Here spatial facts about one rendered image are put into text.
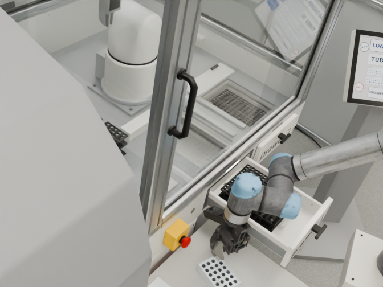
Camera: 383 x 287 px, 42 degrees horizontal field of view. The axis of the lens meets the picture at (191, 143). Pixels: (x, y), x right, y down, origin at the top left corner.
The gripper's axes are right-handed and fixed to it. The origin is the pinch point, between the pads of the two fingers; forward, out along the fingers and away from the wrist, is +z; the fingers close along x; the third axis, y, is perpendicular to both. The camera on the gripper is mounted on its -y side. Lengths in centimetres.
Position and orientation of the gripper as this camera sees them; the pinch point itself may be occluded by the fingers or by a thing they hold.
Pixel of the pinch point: (218, 249)
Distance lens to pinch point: 164.2
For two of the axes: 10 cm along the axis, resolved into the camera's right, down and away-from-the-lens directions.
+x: 8.3, -2.7, 4.9
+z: -1.6, 7.2, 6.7
